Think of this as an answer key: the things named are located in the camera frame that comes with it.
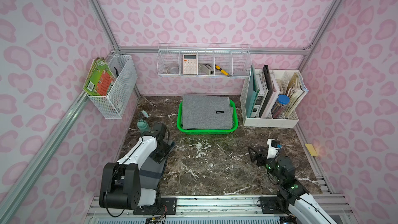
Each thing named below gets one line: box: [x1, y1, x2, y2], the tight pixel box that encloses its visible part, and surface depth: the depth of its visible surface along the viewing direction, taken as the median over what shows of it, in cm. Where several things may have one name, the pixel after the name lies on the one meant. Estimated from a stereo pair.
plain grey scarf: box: [181, 94, 233, 130], surface depth 97 cm
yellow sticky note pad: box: [304, 143, 319, 158], surface depth 97 cm
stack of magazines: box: [285, 71, 309, 119], surface depth 92 cm
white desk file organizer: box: [240, 65, 303, 129], surface depth 97 cm
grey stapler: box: [197, 62, 215, 75], surface depth 101 cm
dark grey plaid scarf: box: [139, 155, 168, 189], surface depth 83 cm
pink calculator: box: [182, 53, 198, 75], surface depth 97 cm
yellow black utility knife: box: [214, 64, 232, 76], surface depth 100 cm
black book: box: [259, 64, 275, 118], surface depth 92 cm
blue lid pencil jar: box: [270, 94, 291, 119], surface depth 97 cm
